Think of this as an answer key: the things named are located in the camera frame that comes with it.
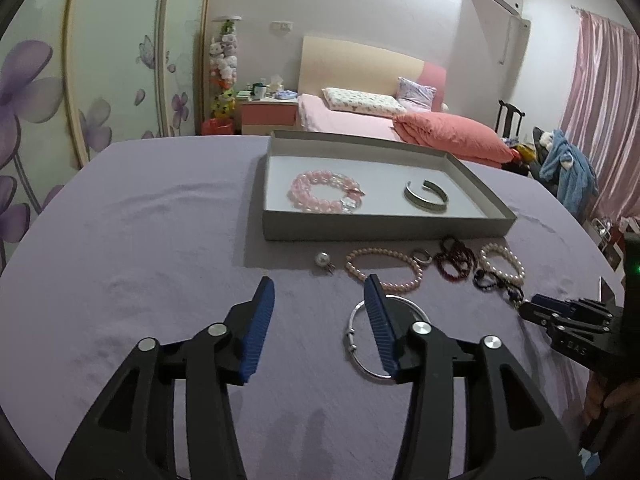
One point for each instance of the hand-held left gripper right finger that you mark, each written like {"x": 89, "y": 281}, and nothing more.
{"x": 380, "y": 330}

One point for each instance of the thin silver bangle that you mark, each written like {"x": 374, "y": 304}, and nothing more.
{"x": 348, "y": 340}

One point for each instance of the pink curtain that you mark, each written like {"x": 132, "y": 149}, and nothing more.
{"x": 605, "y": 110}

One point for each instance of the pearl earring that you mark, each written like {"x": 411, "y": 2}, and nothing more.
{"x": 321, "y": 259}

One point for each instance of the wide silver cuff bangle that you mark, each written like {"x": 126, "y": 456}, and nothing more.
{"x": 421, "y": 205}

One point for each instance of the bed with beige headboard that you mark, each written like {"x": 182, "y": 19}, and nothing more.
{"x": 350, "y": 60}

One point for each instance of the blue garment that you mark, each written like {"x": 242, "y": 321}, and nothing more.
{"x": 570, "y": 170}

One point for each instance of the white wall socket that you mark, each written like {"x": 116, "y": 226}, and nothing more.
{"x": 281, "y": 25}

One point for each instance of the tissue box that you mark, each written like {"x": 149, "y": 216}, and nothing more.
{"x": 276, "y": 84}

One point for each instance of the dark wooden chair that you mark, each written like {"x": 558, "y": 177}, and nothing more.
{"x": 510, "y": 120}

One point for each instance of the white mug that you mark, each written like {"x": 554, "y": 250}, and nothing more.
{"x": 260, "y": 92}

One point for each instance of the plush toy tower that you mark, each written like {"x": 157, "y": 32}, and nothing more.
{"x": 223, "y": 60}

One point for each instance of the grey cardboard tray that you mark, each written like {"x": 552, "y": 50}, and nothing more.
{"x": 380, "y": 175}

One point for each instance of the person's right hand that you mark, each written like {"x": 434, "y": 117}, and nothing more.
{"x": 596, "y": 400}

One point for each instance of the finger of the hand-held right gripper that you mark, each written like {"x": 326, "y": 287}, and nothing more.
{"x": 555, "y": 327}
{"x": 547, "y": 304}

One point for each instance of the pink quilt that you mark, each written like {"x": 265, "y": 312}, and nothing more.
{"x": 450, "y": 135}

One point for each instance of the purple tablecloth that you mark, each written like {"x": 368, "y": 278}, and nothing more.
{"x": 150, "y": 260}

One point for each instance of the pink and white nightstand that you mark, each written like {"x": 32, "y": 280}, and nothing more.
{"x": 265, "y": 116}

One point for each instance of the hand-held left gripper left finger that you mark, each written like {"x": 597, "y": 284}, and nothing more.
{"x": 257, "y": 330}

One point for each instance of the purple floral pillow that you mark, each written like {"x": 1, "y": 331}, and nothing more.
{"x": 415, "y": 92}

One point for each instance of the floral sliding-door wardrobe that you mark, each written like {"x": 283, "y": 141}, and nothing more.
{"x": 110, "y": 60}

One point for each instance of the red bin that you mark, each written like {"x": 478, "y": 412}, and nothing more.
{"x": 217, "y": 126}

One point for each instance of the white patterned pillow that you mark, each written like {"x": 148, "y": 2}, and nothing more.
{"x": 360, "y": 101}

